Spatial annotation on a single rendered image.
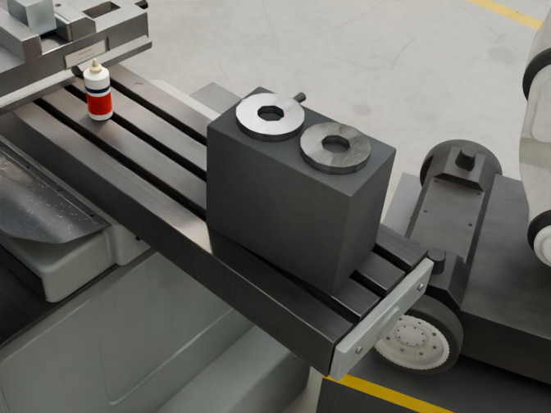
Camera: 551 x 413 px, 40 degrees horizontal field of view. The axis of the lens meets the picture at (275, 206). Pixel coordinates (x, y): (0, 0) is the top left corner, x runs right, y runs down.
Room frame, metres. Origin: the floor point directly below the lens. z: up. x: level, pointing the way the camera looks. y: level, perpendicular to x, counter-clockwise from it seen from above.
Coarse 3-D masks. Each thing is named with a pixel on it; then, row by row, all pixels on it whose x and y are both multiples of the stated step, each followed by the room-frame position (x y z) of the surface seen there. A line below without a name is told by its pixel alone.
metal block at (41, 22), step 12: (12, 0) 1.12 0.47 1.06; (24, 0) 1.12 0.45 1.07; (36, 0) 1.12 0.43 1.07; (48, 0) 1.13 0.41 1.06; (12, 12) 1.13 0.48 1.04; (24, 12) 1.10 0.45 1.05; (36, 12) 1.11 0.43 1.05; (48, 12) 1.13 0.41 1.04; (36, 24) 1.11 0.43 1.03; (48, 24) 1.12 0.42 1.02
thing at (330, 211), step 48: (240, 144) 0.74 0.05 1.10; (288, 144) 0.75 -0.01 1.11; (336, 144) 0.76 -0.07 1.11; (384, 144) 0.77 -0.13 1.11; (240, 192) 0.74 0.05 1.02; (288, 192) 0.71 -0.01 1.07; (336, 192) 0.67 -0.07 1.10; (384, 192) 0.75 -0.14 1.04; (240, 240) 0.74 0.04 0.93; (288, 240) 0.70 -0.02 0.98; (336, 240) 0.67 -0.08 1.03; (336, 288) 0.67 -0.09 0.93
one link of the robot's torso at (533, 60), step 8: (544, 24) 1.19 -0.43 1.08; (544, 32) 1.13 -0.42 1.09; (536, 40) 1.18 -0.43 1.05; (544, 40) 1.13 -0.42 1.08; (536, 48) 1.13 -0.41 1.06; (544, 48) 1.13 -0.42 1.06; (528, 56) 1.18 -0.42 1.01; (536, 56) 1.12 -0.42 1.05; (544, 56) 1.11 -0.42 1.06; (528, 64) 1.13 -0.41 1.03; (536, 64) 1.11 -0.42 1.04; (544, 64) 1.10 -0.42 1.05; (528, 72) 1.12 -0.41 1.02; (536, 72) 1.10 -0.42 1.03; (528, 80) 1.11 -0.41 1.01; (528, 88) 1.11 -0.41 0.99; (528, 96) 1.11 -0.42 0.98
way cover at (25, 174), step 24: (0, 144) 1.00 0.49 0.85; (0, 168) 0.93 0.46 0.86; (24, 168) 0.94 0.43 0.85; (0, 192) 0.86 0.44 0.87; (24, 192) 0.87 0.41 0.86; (48, 192) 0.89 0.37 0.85; (0, 216) 0.75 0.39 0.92; (24, 216) 0.80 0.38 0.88; (48, 216) 0.82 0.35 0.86; (72, 216) 0.83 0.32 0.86; (96, 216) 0.84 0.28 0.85; (48, 240) 0.75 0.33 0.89; (72, 240) 0.77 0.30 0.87
